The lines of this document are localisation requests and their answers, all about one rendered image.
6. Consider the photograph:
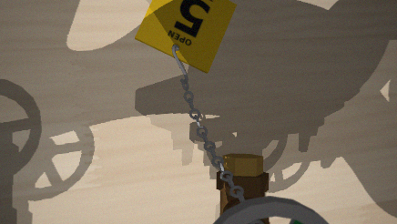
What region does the grey pipe manifold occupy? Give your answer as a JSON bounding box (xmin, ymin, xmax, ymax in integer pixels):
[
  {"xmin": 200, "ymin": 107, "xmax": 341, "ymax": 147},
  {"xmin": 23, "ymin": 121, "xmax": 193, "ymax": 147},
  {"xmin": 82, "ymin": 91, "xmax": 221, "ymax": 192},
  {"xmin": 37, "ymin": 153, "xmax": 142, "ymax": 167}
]
[{"xmin": 213, "ymin": 154, "xmax": 329, "ymax": 224}]

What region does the yellow square tag on metal chain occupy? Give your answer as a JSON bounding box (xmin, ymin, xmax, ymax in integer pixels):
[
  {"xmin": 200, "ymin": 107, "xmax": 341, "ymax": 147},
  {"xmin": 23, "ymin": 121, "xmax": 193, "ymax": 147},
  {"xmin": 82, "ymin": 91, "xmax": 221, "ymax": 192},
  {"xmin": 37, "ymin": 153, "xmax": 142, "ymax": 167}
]
[{"xmin": 135, "ymin": 0, "xmax": 245, "ymax": 202}]

